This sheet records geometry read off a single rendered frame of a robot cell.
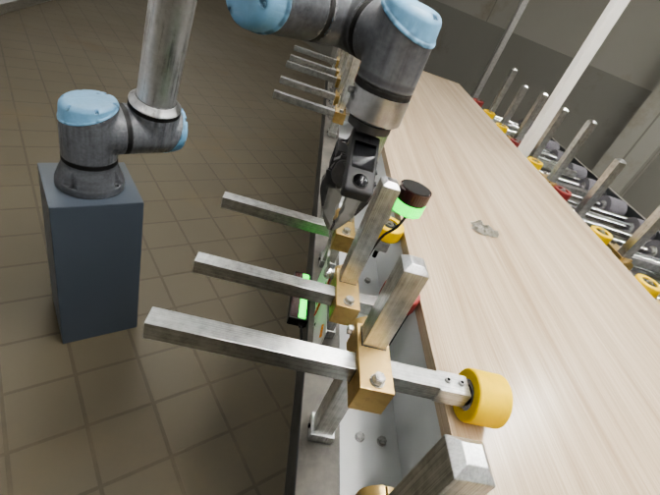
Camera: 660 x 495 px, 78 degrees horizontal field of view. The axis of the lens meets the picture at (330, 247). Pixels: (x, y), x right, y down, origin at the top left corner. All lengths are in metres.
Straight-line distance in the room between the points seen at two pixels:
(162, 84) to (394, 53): 0.83
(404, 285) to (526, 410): 0.37
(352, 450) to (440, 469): 0.57
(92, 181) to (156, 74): 0.37
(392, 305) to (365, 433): 0.46
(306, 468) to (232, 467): 0.77
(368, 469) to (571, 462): 0.37
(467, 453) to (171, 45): 1.14
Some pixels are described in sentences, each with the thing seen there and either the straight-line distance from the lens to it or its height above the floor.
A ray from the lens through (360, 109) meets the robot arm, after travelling 0.64.
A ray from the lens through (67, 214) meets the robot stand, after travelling 1.39.
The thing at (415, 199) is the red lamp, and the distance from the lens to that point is 0.73.
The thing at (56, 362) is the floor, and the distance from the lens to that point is 1.74.
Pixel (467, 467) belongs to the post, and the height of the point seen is 1.13.
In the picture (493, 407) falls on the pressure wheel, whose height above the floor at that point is 0.96.
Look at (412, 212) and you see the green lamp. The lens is 0.75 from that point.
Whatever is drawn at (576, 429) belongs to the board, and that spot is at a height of 0.90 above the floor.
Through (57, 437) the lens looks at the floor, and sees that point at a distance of 1.59.
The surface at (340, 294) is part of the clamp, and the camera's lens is 0.82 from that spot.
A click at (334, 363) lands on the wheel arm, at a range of 0.58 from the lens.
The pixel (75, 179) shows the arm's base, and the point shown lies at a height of 0.65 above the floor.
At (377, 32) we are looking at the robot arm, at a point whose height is 1.33.
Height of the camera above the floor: 1.39
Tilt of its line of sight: 34 degrees down
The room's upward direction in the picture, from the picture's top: 22 degrees clockwise
